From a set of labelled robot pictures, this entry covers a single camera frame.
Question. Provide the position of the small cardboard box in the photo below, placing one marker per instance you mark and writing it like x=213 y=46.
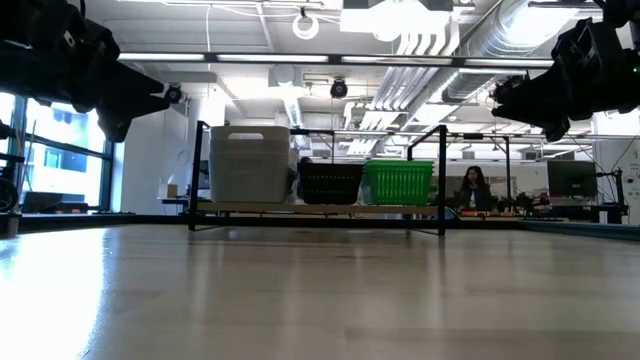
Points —
x=167 y=190

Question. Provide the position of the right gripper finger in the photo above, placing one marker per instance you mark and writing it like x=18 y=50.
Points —
x=545 y=117
x=535 y=90

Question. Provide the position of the black ceiling track fixture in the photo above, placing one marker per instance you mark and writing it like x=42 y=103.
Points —
x=560 y=4

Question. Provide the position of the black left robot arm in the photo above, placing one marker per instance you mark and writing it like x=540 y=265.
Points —
x=25 y=55

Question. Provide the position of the person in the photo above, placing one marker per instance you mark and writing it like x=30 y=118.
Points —
x=474 y=192
x=305 y=160

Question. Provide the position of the cluttered black desk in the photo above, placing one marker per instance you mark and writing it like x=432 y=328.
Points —
x=575 y=212

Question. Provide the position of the black frame wooden shelf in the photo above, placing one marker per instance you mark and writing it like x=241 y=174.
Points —
x=325 y=208

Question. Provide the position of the large window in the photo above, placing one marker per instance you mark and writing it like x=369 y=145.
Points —
x=65 y=165

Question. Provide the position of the black computer monitor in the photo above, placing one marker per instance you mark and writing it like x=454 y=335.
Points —
x=571 y=178

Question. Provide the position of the black metal background frame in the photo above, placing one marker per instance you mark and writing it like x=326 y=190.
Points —
x=475 y=136
x=320 y=132

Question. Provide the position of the black ceiling spotlight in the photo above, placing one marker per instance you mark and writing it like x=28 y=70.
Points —
x=174 y=93
x=338 y=88

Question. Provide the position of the black aluminium rig frame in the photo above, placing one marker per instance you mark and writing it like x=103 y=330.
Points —
x=125 y=220

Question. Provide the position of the long ceiling light bar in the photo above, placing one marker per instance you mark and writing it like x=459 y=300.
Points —
x=270 y=58

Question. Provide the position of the silver ventilation duct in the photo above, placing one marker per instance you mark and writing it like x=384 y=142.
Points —
x=470 y=85

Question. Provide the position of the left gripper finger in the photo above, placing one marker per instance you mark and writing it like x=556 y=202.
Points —
x=125 y=111
x=132 y=85

